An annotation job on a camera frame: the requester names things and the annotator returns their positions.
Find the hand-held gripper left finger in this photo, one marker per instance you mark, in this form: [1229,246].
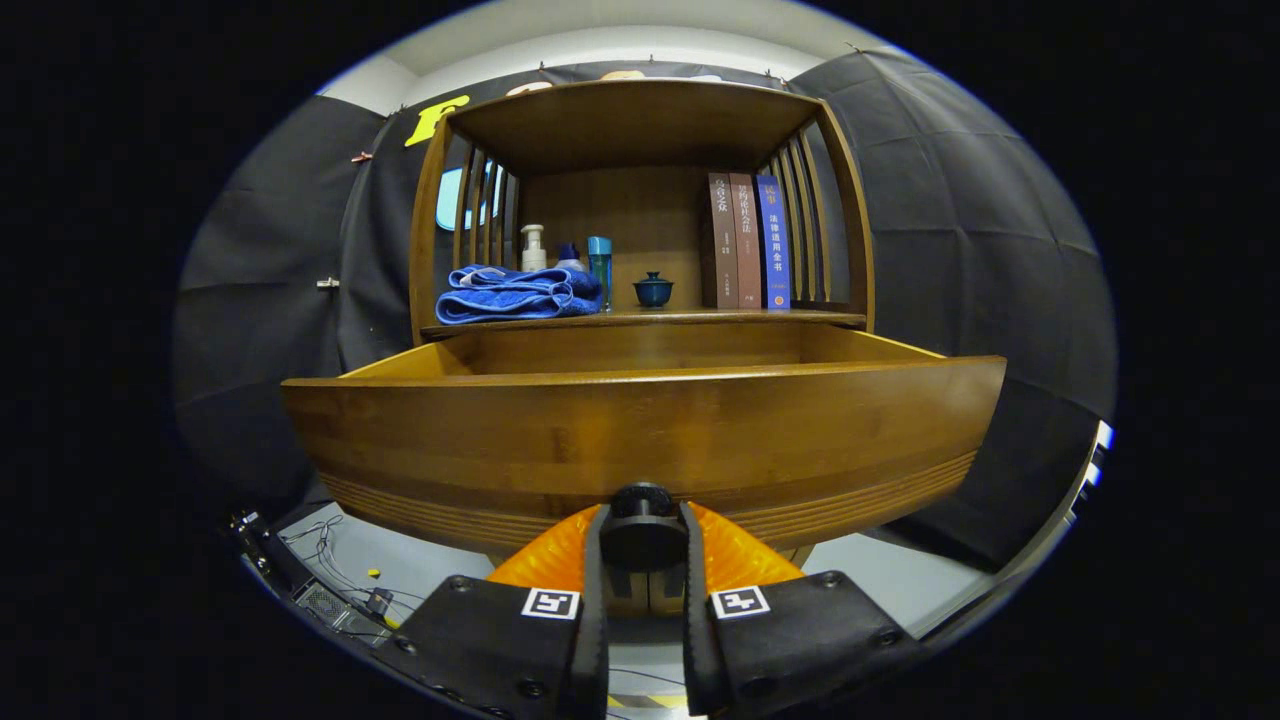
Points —
[500,640]

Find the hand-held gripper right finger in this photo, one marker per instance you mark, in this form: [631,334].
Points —
[800,640]

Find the wooden cabinet door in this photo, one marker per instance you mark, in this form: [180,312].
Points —
[667,597]
[628,597]

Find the wooden countertop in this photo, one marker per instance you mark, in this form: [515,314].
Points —
[700,316]

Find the wooden cabinet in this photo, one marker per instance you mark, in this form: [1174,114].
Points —
[620,130]

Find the blue folded towel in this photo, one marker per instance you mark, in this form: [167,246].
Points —
[510,295]

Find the blue lidded teacup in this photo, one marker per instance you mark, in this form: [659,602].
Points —
[653,292]

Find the white bottle with blue cap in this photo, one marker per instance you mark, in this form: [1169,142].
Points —
[570,262]

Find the white pump bottle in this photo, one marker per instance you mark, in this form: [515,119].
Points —
[533,255]

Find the clear blue bottle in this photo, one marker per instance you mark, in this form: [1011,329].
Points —
[600,265]

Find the blue book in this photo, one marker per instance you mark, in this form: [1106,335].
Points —
[774,240]

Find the reddish brown book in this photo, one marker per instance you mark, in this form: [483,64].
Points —
[746,240]

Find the dark brown book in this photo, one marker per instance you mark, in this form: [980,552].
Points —
[722,240]

